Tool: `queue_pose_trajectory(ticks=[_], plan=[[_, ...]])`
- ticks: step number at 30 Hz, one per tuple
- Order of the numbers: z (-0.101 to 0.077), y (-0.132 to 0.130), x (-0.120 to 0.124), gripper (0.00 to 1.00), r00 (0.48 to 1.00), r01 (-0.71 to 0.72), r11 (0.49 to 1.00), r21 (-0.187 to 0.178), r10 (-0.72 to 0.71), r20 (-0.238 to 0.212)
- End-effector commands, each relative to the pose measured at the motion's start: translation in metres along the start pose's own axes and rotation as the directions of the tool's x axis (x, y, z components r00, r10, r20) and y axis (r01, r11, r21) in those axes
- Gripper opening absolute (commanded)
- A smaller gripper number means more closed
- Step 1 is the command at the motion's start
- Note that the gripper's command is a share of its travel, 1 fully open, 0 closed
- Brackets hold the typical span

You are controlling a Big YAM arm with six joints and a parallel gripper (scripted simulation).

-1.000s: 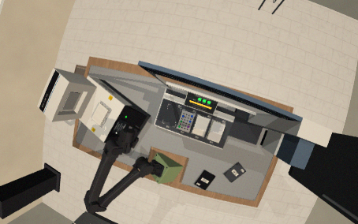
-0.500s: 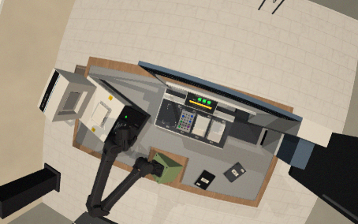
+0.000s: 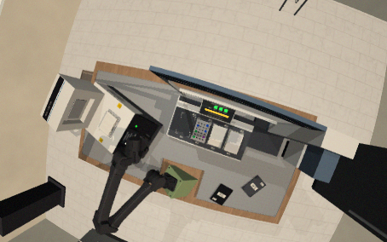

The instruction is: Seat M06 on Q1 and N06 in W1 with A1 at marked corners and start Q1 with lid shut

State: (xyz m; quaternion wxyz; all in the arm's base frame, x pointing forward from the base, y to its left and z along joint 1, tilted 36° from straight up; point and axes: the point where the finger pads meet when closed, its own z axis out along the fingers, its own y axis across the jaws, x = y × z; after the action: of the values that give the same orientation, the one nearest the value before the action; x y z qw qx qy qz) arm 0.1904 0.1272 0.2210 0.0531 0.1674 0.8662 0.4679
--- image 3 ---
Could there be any white tube rack with round holes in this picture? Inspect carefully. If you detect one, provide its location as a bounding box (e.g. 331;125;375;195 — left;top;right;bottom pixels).
191;118;211;143

